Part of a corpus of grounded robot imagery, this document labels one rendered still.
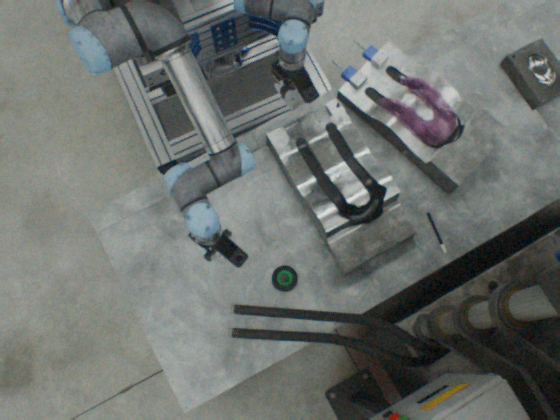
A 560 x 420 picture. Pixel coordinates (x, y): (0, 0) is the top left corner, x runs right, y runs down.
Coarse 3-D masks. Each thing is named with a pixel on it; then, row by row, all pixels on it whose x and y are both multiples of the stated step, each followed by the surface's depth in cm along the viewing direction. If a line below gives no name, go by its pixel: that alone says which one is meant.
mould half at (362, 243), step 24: (312, 120) 193; (336, 120) 193; (288, 144) 190; (312, 144) 191; (360, 144) 191; (288, 168) 189; (336, 168) 189; (384, 168) 185; (312, 192) 186; (360, 192) 182; (312, 216) 188; (336, 216) 180; (384, 216) 188; (336, 240) 186; (360, 240) 186; (384, 240) 186; (336, 264) 190; (360, 264) 184
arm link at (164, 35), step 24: (144, 0) 135; (144, 24) 132; (168, 24) 134; (168, 48) 136; (168, 72) 140; (192, 72) 139; (192, 96) 141; (192, 120) 144; (216, 120) 144; (216, 144) 145; (240, 144) 149; (216, 168) 147; (240, 168) 148
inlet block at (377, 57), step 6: (366, 48) 202; (372, 48) 202; (366, 54) 201; (372, 54) 201; (378, 54) 200; (384, 54) 200; (372, 60) 200; (378, 60) 200; (384, 60) 199; (378, 66) 200
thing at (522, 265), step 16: (544, 240) 194; (512, 256) 192; (528, 256) 192; (544, 256) 192; (496, 272) 191; (512, 272) 191; (528, 272) 191; (464, 288) 190; (480, 288) 190; (432, 304) 188; (448, 304) 188; (416, 352) 184; (448, 352) 187; (432, 368) 183; (448, 368) 183; (464, 368) 183
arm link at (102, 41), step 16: (64, 0) 160; (80, 0) 153; (96, 0) 152; (64, 16) 164; (80, 16) 145; (96, 16) 134; (112, 16) 131; (128, 16) 131; (80, 32) 130; (96, 32) 130; (112, 32) 130; (128, 32) 131; (80, 48) 130; (96, 48) 130; (112, 48) 131; (128, 48) 133; (144, 48) 135; (96, 64) 132; (112, 64) 134
